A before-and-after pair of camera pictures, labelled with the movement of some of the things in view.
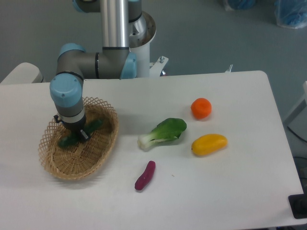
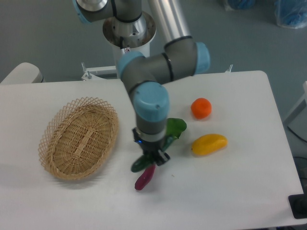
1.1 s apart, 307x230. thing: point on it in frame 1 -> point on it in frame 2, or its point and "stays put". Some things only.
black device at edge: [298, 204] stays put
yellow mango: [207, 143] stays put
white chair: [24, 73] stays put
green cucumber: [73, 139] -> [144, 161]
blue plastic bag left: [239, 5] stays put
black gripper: [76, 127] -> [152, 147]
